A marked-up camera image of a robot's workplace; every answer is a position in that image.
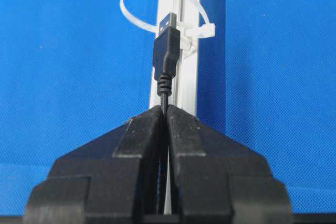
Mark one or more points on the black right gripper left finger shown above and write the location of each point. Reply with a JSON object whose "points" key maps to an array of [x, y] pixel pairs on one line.
{"points": [[112, 179]]}

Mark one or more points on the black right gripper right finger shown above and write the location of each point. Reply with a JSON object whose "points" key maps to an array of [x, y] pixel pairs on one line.
{"points": [[219, 180]]}

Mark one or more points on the white zip tie loop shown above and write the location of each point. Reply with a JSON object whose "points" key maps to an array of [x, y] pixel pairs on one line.
{"points": [[205, 31]]}

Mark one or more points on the aluminium extrusion frame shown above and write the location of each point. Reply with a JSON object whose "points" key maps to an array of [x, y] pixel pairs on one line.
{"points": [[184, 85]]}

